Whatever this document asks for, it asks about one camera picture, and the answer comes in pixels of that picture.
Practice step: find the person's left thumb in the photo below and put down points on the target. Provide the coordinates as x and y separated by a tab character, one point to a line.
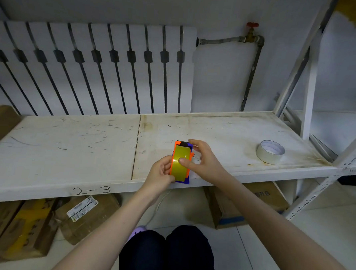
167	164

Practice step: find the cardboard box with white label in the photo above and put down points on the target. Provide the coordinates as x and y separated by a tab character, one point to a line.
88	218

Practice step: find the person's right forearm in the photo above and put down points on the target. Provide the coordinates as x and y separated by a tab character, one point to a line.
280	233

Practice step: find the white slatted radiator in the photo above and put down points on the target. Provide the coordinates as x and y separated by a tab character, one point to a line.
88	70

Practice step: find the white tape roll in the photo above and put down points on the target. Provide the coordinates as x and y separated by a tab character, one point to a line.
270	152

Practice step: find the orange blue tape dispenser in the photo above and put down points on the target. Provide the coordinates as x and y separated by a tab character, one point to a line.
181	160

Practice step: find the person's right hand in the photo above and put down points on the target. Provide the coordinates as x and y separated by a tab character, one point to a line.
210	168

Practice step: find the person's right thumb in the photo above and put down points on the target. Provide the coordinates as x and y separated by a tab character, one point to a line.
188	164

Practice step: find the metal pipe with red valve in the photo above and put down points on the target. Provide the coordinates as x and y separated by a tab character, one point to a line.
254	68

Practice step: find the white metal shelf rack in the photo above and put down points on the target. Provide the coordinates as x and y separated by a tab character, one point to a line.
340	131
74	151

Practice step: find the purple shoe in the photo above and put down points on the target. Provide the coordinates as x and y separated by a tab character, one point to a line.
136	231

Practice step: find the black flat object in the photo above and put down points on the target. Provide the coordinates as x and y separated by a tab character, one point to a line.
354	180

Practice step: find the cardboard box with yellow tape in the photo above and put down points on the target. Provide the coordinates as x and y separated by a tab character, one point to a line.
27	229

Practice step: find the person's left hand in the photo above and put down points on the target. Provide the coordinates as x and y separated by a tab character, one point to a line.
155	180

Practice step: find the cardboard box with blue stripe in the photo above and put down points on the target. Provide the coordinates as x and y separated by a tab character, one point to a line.
236	209

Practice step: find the person's dark trouser legs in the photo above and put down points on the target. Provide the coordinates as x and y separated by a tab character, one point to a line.
170	256

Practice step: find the person's left forearm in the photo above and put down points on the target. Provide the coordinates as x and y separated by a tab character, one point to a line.
111	234

